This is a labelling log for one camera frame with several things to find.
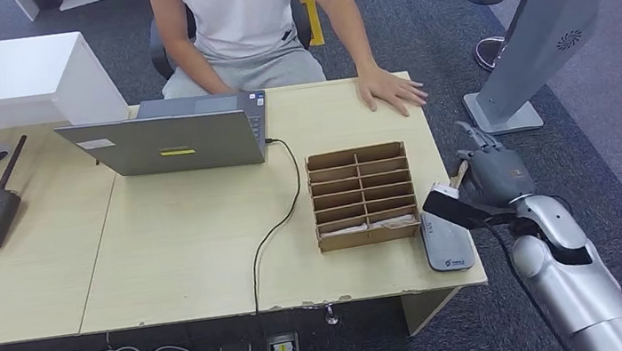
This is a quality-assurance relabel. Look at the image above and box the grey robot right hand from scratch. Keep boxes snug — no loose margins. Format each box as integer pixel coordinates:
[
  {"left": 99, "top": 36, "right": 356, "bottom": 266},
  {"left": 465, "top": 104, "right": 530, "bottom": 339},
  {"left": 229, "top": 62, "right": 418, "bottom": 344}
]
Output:
[{"left": 450, "top": 112, "right": 538, "bottom": 213}]

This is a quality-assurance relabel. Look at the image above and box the person's left hand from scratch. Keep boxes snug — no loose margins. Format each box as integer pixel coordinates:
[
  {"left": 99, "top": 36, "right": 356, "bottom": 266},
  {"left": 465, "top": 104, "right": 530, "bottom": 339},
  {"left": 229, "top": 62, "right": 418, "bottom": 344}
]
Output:
[{"left": 355, "top": 62, "right": 433, "bottom": 123}]

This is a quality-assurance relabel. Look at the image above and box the grey card reader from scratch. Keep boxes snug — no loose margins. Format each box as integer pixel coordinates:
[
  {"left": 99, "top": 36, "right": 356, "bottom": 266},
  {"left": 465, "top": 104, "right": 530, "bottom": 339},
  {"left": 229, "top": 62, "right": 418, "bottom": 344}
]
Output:
[{"left": 417, "top": 204, "right": 476, "bottom": 276}]

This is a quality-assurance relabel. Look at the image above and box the cardboard card organizer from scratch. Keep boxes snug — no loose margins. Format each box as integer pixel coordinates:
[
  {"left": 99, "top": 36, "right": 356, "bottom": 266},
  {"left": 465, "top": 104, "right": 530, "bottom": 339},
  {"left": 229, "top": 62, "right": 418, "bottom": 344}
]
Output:
[{"left": 303, "top": 140, "right": 424, "bottom": 255}]

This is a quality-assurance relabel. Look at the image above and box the person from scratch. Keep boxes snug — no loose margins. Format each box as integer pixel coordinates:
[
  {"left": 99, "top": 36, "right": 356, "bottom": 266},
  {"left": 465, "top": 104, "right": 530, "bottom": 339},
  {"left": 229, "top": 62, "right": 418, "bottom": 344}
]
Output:
[{"left": 147, "top": 0, "right": 433, "bottom": 147}]

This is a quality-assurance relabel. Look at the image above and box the yellow floor tape strip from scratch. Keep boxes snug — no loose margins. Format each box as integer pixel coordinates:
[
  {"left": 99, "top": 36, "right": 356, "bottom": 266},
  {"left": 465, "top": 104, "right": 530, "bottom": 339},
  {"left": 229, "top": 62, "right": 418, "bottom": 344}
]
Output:
[{"left": 299, "top": 0, "right": 326, "bottom": 48}]

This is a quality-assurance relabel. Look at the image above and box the chrome stanchion base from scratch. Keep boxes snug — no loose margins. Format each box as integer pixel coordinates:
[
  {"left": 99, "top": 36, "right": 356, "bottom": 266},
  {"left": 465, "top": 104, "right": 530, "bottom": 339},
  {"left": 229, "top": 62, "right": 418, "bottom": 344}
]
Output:
[{"left": 472, "top": 35, "right": 509, "bottom": 75}]

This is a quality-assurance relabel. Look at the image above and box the grey kiosk stand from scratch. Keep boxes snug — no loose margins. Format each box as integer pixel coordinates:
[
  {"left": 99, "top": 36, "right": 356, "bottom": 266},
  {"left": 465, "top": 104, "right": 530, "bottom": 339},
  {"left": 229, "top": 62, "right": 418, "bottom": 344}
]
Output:
[{"left": 451, "top": 0, "right": 622, "bottom": 139}]

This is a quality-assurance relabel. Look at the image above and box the grey laptop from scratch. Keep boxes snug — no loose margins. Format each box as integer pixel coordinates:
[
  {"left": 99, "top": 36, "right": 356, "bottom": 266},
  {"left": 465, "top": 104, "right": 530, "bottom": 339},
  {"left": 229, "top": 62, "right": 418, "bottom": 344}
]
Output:
[{"left": 52, "top": 86, "right": 275, "bottom": 189}]

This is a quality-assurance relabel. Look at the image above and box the black and white wrist camera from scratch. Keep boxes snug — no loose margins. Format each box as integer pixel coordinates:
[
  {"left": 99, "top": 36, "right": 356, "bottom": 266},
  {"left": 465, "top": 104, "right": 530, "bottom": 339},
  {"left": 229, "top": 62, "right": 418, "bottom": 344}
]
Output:
[{"left": 419, "top": 174, "right": 517, "bottom": 238}]

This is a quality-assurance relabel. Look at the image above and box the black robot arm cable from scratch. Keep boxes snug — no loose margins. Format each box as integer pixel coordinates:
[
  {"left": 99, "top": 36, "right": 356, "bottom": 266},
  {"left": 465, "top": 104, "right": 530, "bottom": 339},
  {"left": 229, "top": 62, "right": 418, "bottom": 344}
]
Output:
[{"left": 485, "top": 214, "right": 570, "bottom": 351}]

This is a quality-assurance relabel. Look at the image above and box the black laptop power cable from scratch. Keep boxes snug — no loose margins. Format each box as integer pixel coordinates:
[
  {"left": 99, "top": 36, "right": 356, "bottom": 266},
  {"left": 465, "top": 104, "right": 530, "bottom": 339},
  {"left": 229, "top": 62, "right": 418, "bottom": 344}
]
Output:
[{"left": 234, "top": 134, "right": 317, "bottom": 315}]

